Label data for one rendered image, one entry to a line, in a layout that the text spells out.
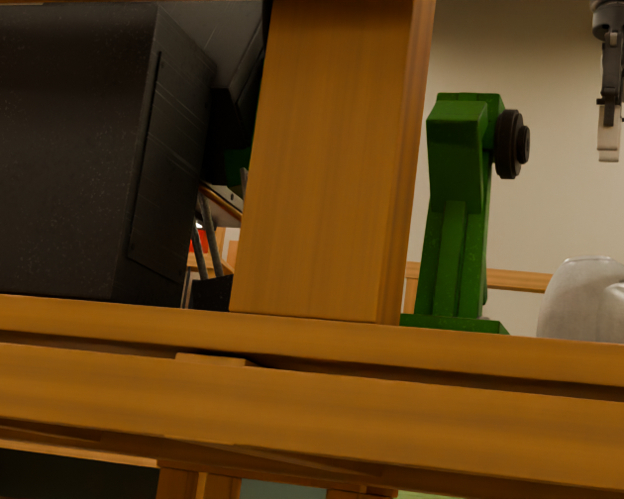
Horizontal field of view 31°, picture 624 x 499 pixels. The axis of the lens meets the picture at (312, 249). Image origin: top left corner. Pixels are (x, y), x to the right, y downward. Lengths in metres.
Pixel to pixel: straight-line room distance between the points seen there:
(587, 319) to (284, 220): 1.01
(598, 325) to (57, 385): 1.10
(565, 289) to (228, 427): 1.07
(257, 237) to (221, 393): 0.15
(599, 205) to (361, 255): 6.21
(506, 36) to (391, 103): 6.51
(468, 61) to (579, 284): 5.57
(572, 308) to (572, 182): 5.26
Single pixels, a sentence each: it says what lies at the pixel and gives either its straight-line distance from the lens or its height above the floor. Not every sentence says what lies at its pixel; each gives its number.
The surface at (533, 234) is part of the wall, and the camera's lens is 7.13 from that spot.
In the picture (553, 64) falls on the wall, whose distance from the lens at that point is 7.48.
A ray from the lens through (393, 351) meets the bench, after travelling 0.98.
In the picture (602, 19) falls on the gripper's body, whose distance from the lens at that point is 1.83.
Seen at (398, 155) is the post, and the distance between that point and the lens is 1.04.
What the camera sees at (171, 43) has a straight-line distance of 1.34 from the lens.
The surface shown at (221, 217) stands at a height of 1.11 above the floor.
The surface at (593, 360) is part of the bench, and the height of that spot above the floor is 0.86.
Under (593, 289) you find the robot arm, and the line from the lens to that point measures 1.98.
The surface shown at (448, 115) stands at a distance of 1.18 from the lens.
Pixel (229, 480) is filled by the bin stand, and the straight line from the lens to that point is 2.05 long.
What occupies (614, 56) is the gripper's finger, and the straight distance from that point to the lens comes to 1.78.
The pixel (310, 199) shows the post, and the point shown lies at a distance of 1.04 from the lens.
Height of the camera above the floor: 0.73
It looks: 12 degrees up
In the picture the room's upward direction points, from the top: 7 degrees clockwise
